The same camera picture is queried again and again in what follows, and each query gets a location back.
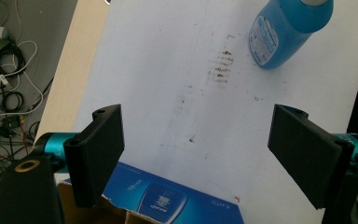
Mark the white table mat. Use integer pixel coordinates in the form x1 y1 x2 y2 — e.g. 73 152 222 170
71 0 358 224

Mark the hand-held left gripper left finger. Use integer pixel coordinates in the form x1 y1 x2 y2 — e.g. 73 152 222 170
63 104 125 209

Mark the black coiled cable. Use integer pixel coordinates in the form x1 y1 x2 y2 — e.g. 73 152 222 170
0 42 26 77

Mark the blue cardboard box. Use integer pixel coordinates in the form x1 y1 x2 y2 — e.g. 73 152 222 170
57 161 245 224

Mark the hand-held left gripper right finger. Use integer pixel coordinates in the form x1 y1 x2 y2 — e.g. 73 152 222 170
267 104 355 210

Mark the white cable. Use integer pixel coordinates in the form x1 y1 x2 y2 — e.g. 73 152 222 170
0 40 45 119

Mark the blue detergent bottle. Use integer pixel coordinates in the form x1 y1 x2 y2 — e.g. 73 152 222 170
248 0 335 70

